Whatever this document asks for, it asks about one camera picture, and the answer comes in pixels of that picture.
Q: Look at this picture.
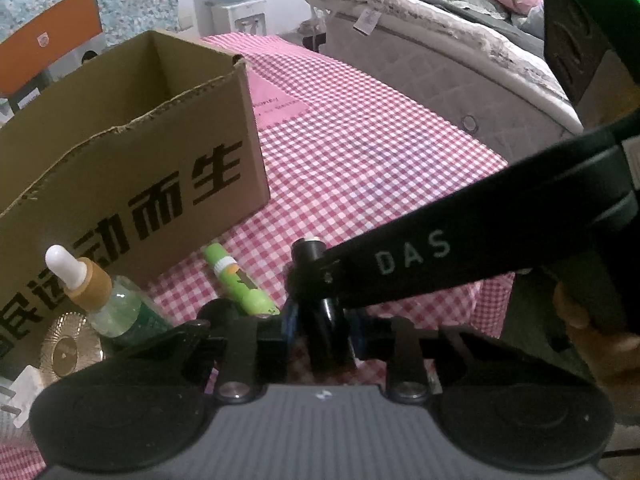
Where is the green cosmetic tube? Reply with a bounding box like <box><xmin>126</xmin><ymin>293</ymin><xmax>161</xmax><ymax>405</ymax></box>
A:
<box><xmin>203</xmin><ymin>243</ymin><xmax>280</xmax><ymax>316</ymax></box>

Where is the black small bottle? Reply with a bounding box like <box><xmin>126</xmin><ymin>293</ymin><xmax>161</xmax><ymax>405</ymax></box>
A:
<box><xmin>288</xmin><ymin>236</ymin><xmax>355</xmax><ymax>376</ymax></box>

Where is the dropper bottle with cork collar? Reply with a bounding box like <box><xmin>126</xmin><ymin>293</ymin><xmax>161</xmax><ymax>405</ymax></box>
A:
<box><xmin>44</xmin><ymin>245</ymin><xmax>174</xmax><ymax>347</ymax></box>

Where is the gold ridged round lid jar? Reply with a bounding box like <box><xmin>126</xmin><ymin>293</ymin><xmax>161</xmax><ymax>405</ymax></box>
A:
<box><xmin>39</xmin><ymin>312</ymin><xmax>105</xmax><ymax>386</ymax></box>

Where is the white tube packet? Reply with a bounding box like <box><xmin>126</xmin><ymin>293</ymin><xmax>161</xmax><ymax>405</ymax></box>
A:
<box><xmin>1</xmin><ymin>365</ymin><xmax>44</xmax><ymax>429</ymax></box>

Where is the right human hand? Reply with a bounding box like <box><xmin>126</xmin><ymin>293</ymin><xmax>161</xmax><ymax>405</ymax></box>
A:
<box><xmin>553</xmin><ymin>283</ymin><xmax>639</xmax><ymax>414</ymax></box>

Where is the grey quilted mattress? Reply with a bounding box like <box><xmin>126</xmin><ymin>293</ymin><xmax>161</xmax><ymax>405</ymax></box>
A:
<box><xmin>306</xmin><ymin>0</ymin><xmax>582</xmax><ymax>162</ymax></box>

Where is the grey green blanket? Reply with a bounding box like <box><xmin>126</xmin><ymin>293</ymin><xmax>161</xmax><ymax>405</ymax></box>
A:
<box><xmin>418</xmin><ymin>0</ymin><xmax>544</xmax><ymax>58</ymax></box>

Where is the pink checkered tablecloth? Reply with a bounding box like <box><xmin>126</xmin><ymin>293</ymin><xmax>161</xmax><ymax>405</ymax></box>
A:
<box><xmin>0</xmin><ymin>31</ymin><xmax>516</xmax><ymax>476</ymax></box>

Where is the brown cardboard box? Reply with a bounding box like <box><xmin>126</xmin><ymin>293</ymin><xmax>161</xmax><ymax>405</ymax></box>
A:
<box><xmin>1</xmin><ymin>32</ymin><xmax>270</xmax><ymax>378</ymax></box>

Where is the orange Philips appliance box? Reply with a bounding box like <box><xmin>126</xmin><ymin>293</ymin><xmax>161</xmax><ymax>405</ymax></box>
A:
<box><xmin>1</xmin><ymin>0</ymin><xmax>107</xmax><ymax>113</ymax></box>

